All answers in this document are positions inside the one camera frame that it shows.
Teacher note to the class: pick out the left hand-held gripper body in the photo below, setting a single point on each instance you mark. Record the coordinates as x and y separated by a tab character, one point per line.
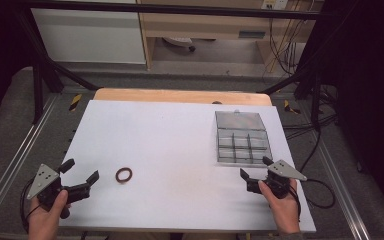
46	186

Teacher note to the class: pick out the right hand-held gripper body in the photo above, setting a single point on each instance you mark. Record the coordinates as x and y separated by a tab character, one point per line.
280	185

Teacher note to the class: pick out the person's right hand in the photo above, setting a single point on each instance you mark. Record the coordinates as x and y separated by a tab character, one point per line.
285	211

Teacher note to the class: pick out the person's left hand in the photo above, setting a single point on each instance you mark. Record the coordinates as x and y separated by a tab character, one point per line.
45	220

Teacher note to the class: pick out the clear plastic compartment box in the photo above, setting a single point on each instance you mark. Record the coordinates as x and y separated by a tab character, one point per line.
241	120

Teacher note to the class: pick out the yellow black tape marker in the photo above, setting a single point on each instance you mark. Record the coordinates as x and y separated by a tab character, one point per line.
75	102
291	107

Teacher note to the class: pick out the white board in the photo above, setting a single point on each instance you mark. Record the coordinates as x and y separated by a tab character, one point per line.
173	150

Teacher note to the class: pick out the light wooden table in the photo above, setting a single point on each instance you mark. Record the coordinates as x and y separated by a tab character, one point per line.
166	96

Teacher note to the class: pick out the grey desk label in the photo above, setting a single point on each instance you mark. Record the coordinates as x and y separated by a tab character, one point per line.
251	34

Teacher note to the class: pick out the black curtain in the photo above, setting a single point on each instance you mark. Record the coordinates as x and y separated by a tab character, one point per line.
370	83
0	50

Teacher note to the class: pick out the white cabinet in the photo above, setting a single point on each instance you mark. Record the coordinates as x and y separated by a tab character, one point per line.
86	36

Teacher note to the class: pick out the light wooden desk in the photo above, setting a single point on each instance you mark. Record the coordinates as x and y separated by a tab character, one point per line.
206	25

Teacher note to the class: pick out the white chair base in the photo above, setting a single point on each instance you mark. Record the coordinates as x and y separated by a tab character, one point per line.
178	41

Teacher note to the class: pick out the aluminium rail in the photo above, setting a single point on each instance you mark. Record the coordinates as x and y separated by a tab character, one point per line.
16	156
338	186

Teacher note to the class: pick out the white wall outlet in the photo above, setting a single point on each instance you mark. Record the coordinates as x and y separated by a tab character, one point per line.
275	4

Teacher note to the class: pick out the black metal frame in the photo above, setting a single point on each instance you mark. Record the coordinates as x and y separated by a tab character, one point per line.
166	8

